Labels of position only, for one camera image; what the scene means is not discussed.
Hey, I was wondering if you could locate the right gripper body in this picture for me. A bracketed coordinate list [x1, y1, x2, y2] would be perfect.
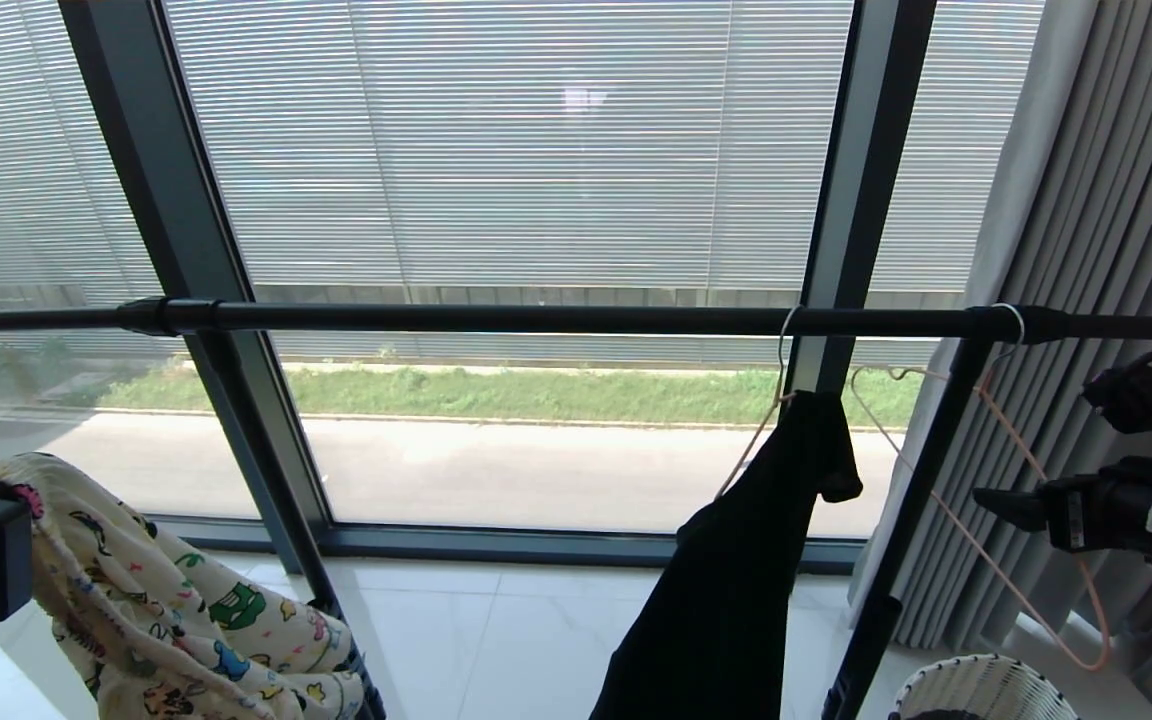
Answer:
[1041, 472, 1152, 557]

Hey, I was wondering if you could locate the pink clothes hanger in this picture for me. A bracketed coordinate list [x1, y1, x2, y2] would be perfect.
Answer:
[714, 305, 802, 501]
[848, 345, 1113, 673]

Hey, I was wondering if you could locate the cream printed garment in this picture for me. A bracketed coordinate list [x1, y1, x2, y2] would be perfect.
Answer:
[0, 452, 367, 720]

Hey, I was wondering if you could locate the black garment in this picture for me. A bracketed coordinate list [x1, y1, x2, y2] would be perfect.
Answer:
[591, 390, 864, 720]

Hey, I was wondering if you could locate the white laundry basket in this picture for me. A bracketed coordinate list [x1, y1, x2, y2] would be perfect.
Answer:
[886, 654, 1079, 720]

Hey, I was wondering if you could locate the black clothes rack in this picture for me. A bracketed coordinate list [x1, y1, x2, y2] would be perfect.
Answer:
[0, 297, 1152, 720]

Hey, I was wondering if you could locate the beige curtain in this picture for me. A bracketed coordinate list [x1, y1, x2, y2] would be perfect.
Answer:
[851, 0, 1152, 681]

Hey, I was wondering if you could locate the window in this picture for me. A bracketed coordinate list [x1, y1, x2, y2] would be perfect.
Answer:
[0, 0, 1047, 576]

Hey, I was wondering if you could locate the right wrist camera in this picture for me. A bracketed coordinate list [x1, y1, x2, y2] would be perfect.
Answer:
[1081, 365, 1152, 441]

